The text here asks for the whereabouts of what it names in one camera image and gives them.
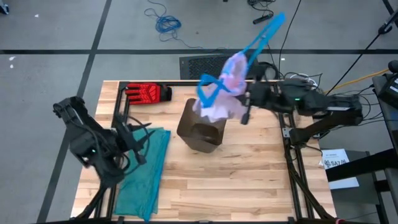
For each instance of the black metal table frame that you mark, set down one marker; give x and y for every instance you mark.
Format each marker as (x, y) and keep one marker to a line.
(183, 82)

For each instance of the black stand pole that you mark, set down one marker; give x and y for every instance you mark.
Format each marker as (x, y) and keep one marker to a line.
(357, 59)

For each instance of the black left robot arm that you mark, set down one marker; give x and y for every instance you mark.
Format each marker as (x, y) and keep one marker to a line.
(84, 140)

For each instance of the grey side cabinet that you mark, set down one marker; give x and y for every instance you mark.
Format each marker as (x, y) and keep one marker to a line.
(357, 202)

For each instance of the grey side table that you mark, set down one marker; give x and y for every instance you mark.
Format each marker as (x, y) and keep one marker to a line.
(391, 140)

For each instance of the teal cloth bag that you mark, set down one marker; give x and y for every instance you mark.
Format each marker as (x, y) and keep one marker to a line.
(143, 186)

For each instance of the white printed paper sign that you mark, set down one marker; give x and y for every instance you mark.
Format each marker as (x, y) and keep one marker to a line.
(334, 157)

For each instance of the black perforated metal case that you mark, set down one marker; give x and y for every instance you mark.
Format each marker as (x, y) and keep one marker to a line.
(199, 67)

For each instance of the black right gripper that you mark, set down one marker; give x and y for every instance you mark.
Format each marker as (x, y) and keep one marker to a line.
(262, 95)

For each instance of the red and black glove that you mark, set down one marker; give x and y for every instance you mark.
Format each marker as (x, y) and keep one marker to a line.
(146, 92)

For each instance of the black desk device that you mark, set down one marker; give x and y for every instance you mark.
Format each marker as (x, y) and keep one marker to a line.
(390, 90)

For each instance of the black side beam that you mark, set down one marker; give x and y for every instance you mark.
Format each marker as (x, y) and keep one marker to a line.
(367, 165)

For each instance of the dark floor object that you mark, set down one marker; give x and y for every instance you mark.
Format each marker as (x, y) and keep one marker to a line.
(3, 9)

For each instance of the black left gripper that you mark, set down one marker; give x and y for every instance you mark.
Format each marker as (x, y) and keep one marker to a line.
(124, 138)

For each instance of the dark brown trash bin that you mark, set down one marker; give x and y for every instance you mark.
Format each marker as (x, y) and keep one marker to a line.
(199, 140)

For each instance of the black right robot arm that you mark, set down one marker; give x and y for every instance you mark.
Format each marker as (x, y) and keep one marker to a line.
(335, 109)

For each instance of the clear plastic trash bag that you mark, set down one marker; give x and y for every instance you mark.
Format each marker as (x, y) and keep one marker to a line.
(230, 81)

